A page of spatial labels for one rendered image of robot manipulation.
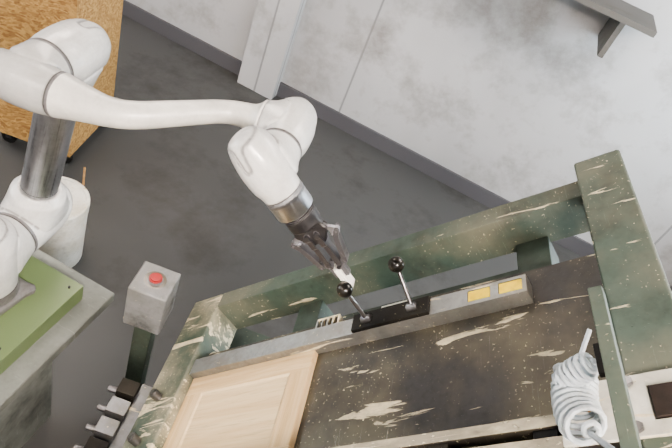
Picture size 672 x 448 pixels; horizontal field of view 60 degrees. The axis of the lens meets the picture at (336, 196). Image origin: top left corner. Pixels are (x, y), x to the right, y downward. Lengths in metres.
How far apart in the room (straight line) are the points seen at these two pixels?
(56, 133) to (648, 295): 1.37
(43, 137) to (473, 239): 1.12
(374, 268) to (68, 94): 0.86
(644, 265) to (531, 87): 2.98
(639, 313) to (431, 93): 3.24
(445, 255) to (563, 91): 2.64
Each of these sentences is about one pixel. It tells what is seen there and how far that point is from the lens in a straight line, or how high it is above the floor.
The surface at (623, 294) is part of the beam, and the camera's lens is 1.12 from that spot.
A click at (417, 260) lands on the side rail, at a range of 1.56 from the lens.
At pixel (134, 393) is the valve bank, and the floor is 0.77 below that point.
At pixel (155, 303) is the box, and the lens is 1.86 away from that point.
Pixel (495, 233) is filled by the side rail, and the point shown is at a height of 1.56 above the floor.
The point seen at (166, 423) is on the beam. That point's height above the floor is 0.90.
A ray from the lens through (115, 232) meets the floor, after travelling 3.26.
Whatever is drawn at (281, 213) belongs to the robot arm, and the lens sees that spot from 1.22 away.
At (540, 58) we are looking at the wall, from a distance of 3.99.
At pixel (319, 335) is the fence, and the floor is 1.24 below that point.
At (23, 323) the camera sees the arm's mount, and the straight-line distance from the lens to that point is 1.92.
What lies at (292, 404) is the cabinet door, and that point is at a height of 1.19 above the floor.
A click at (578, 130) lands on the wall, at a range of 4.16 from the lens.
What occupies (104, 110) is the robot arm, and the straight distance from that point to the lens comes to 1.31.
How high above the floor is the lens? 2.39
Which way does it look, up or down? 38 degrees down
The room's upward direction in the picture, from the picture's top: 24 degrees clockwise
